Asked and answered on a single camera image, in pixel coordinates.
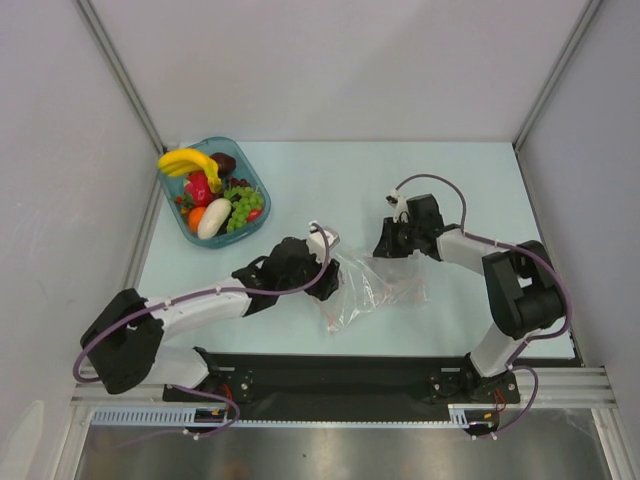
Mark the red fake cherry tomatoes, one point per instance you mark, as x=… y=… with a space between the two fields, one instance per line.
x=184 y=203

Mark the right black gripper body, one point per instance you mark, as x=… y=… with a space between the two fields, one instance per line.
x=387 y=240

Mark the aluminium frame post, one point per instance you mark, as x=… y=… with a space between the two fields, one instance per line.
x=107 y=48
x=578 y=33

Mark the purple fake grapes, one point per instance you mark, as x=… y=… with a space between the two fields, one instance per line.
x=233 y=182

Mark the small red fake apple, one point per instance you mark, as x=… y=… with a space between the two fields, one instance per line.
x=254 y=215

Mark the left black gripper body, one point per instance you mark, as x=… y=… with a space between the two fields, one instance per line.
x=320 y=288

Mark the aluminium rail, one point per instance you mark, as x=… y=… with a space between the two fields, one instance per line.
x=559 y=388

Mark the clear zip top bag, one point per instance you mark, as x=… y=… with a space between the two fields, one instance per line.
x=368 y=285

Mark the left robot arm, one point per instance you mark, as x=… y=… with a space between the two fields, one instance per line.
x=127 y=345

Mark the teal plastic bin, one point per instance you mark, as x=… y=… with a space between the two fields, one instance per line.
x=172 y=186

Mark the left aluminium frame post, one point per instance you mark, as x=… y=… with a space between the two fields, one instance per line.
x=107 y=48

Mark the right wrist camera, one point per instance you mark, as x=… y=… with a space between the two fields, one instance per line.
x=400 y=205

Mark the white cable duct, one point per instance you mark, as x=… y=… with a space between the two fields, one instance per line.
x=190 y=417
x=474 y=415

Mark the dark red fake apple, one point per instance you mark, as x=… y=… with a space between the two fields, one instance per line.
x=226 y=163

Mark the right white cable duct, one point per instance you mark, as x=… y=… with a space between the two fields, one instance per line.
x=474 y=415

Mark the right aluminium frame post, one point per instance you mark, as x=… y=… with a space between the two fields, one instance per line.
x=578 y=33

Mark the yellow fake banana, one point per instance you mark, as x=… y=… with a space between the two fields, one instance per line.
x=184 y=161

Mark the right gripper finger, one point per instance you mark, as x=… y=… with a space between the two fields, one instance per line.
x=389 y=233
x=397 y=249

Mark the fake orange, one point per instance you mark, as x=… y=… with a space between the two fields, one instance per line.
x=194 y=218

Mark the green fake grapes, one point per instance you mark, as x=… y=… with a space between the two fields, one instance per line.
x=243 y=201

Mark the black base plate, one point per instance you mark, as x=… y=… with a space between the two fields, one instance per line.
x=309 y=388

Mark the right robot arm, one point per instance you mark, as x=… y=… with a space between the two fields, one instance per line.
x=524 y=293

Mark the left white cable duct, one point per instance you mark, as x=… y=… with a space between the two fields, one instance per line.
x=190 y=417

